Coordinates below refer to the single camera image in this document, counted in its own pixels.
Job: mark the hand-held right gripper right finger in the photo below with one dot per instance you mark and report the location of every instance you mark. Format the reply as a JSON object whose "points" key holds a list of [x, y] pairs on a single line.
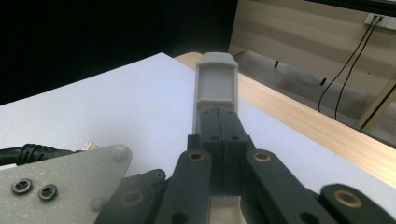
{"points": [[232, 140]]}

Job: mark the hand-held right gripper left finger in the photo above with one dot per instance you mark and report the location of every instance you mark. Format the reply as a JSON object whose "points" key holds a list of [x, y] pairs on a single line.
{"points": [[211, 130]]}

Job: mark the white jar lid grey strip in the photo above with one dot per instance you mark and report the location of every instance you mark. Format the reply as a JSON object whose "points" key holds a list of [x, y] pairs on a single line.
{"points": [[216, 81]]}

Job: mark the light wooden table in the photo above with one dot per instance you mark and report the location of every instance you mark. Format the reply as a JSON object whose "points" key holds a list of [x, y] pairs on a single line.
{"points": [[311, 124]]}

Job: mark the white table cover sheet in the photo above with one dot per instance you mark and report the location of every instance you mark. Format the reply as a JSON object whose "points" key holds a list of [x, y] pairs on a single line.
{"points": [[109, 109]]}

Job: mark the black curtain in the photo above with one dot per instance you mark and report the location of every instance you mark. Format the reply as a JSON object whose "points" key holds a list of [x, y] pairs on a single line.
{"points": [[93, 37]]}

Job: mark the white power strip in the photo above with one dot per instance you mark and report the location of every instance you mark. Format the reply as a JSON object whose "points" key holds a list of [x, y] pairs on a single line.
{"points": [[378, 21]]}

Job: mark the light wooden post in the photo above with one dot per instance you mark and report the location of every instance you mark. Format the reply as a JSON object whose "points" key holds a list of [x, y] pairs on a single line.
{"points": [[378, 102]]}

